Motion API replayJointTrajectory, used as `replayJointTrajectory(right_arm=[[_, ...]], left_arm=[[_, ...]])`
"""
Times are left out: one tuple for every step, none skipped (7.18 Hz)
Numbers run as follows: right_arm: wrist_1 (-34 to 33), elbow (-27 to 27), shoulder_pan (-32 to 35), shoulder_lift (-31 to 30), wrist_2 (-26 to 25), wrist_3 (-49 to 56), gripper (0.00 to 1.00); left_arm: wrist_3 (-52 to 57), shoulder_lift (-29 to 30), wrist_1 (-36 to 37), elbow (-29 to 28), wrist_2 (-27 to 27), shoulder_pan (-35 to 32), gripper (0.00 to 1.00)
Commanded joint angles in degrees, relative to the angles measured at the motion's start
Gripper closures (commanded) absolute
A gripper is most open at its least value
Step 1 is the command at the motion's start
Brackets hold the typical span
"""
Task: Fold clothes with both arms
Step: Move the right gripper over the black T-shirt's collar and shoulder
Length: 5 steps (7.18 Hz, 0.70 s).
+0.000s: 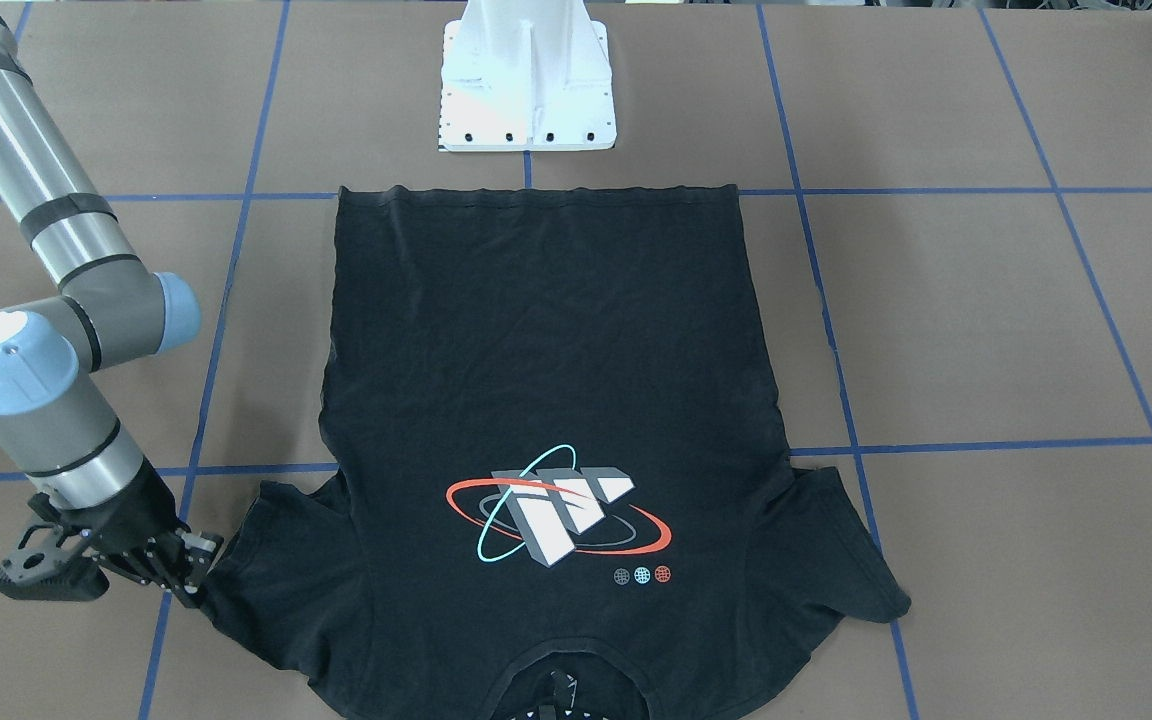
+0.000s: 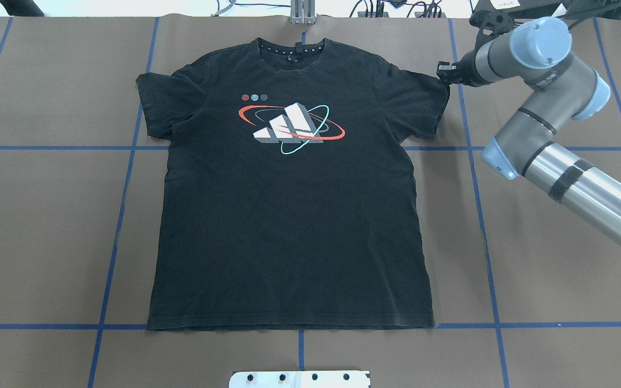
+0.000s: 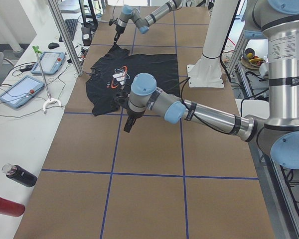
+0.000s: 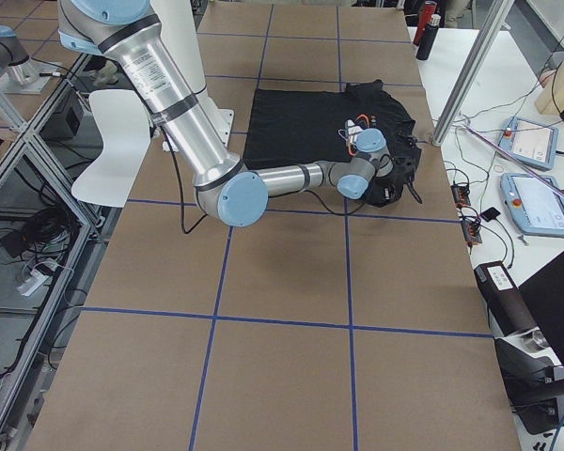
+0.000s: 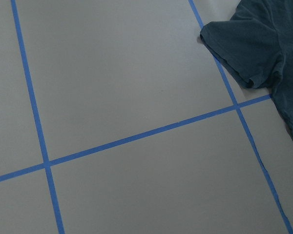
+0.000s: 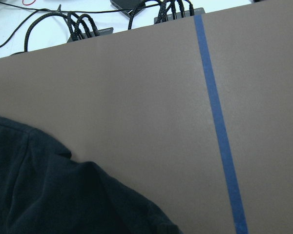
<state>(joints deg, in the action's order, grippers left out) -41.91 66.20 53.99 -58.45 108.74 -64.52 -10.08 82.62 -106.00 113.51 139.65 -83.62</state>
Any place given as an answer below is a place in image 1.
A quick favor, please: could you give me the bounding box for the black t-shirt with logo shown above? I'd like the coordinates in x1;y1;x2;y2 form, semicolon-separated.
204;184;911;719

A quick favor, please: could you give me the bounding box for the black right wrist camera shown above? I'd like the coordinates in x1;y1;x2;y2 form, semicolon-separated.
0;492;109;602

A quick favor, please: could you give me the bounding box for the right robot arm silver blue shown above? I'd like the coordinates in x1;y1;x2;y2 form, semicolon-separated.
0;14;223;609

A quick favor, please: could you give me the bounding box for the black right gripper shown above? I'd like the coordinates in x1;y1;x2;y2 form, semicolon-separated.
65;462;225;601

